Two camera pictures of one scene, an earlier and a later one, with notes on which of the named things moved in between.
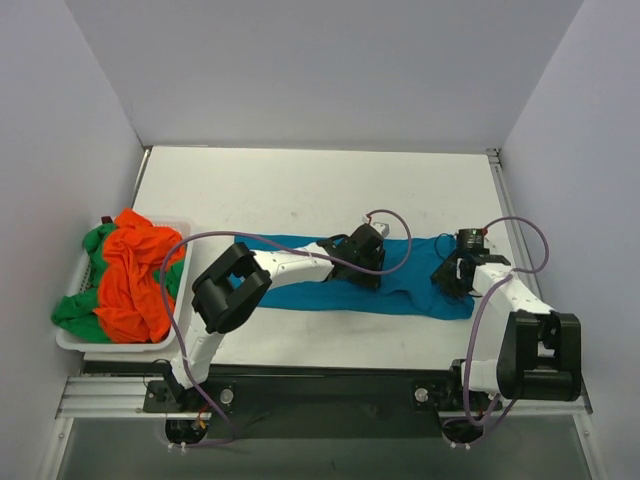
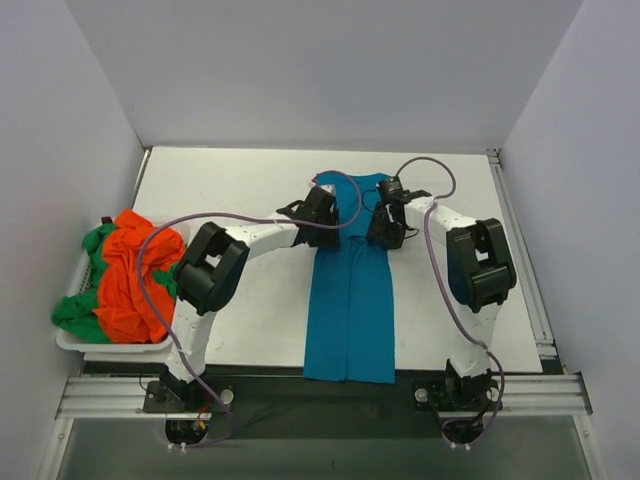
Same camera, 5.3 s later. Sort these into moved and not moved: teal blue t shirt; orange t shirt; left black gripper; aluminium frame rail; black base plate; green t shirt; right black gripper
Moved: right black gripper; teal blue t shirt; left black gripper
Not moved: aluminium frame rail; black base plate; green t shirt; orange t shirt
